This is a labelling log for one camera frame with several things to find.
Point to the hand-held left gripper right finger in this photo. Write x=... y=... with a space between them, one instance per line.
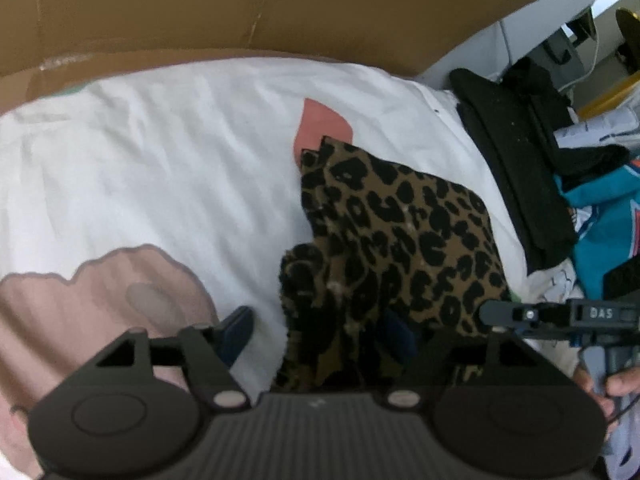
x=400 y=340

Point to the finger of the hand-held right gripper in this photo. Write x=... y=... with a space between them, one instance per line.
x=525 y=315

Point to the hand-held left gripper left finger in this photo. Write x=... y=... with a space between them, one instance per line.
x=237 y=332

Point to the leopard print pants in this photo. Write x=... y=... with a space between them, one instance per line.
x=410 y=225

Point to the person's right hand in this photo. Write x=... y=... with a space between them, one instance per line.
x=625 y=384

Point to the teal sports jersey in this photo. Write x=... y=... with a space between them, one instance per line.
x=605 y=230

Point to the black folded garment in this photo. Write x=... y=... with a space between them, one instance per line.
x=515 y=160

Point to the white printed bedsheet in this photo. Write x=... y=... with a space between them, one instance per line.
x=150 y=160

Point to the white printed cloth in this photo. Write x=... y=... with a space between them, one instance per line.
x=605 y=127

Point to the yellow board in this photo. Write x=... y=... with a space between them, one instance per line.
x=615 y=95

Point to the black suitcase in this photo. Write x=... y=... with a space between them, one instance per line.
x=570 y=45

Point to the brown cardboard sheet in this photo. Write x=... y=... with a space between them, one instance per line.
x=150 y=5

